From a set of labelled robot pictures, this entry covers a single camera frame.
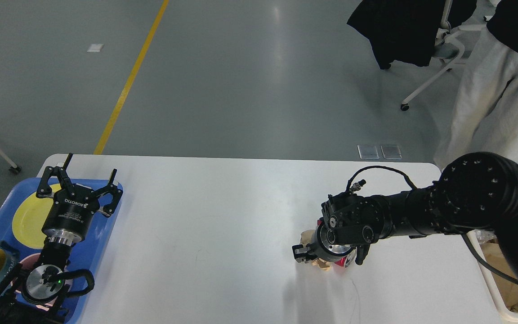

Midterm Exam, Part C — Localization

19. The yellow plastic plate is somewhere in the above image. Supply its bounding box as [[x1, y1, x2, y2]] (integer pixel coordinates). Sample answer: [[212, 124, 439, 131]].
[[12, 182, 59, 250]]

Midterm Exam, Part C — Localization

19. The aluminium foil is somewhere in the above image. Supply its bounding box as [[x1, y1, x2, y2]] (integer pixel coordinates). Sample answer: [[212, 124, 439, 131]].
[[473, 229, 497, 245]]

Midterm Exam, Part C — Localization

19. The floor socket plate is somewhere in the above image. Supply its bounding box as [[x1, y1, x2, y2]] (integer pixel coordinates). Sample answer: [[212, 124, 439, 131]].
[[357, 144, 380, 160], [380, 144, 402, 160]]

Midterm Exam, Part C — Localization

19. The left floor socket plate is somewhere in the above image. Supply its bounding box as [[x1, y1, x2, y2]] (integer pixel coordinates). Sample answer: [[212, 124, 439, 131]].
[[357, 144, 380, 160]]

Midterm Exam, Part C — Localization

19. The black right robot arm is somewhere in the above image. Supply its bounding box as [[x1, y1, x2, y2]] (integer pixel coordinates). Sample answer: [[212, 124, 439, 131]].
[[292, 152, 518, 284]]

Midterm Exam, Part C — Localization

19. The right floor socket plate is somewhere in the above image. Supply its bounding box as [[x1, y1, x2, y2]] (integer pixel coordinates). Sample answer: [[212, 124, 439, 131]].
[[380, 144, 402, 160]]

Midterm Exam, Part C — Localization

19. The person in light trousers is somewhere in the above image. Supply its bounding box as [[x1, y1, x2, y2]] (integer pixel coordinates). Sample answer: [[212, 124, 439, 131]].
[[433, 0, 518, 169]]

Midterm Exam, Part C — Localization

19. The white office chair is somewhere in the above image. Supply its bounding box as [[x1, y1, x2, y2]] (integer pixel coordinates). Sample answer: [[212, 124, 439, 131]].
[[400, 0, 484, 111]]

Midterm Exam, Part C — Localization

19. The white plastic bin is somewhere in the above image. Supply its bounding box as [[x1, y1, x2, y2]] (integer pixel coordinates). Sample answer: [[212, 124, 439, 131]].
[[469, 234, 518, 324]]

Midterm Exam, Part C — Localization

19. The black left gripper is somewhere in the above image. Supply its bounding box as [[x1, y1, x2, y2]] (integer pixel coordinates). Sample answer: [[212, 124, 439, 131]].
[[35, 153, 122, 243]]

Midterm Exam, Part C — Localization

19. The brown paper bag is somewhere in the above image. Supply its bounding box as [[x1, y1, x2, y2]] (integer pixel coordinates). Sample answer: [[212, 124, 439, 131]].
[[481, 241, 518, 312]]

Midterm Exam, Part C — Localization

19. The brown paper ball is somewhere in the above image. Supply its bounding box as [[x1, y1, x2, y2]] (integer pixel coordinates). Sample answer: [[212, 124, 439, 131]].
[[300, 229, 332, 271]]

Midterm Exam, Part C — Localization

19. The black jacket on chair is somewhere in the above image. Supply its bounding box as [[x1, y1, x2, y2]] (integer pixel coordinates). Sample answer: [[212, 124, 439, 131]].
[[346, 0, 478, 70]]

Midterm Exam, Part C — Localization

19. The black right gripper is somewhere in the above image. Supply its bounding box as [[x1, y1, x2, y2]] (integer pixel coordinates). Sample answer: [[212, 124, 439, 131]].
[[292, 225, 356, 263]]

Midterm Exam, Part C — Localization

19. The crushed red can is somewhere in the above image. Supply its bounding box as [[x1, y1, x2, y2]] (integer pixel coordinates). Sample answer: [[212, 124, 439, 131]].
[[315, 218, 357, 267]]

